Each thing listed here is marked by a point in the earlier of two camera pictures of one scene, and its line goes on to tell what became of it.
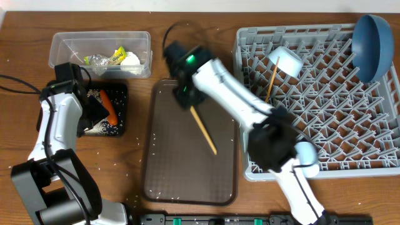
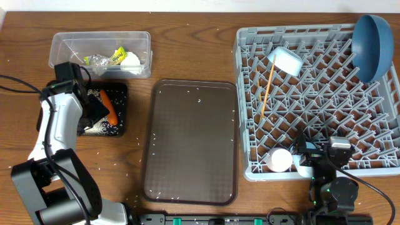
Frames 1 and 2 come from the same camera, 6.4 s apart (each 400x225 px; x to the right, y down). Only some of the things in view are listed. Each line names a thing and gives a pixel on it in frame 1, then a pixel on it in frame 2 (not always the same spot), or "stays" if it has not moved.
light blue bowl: x=289 y=62 stays
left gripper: x=102 y=113 stays
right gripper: x=185 y=98 -> x=312 y=155
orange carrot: x=107 y=103 stays
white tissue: x=131 y=63 stays
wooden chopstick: x=192 y=109 -> x=260 y=96
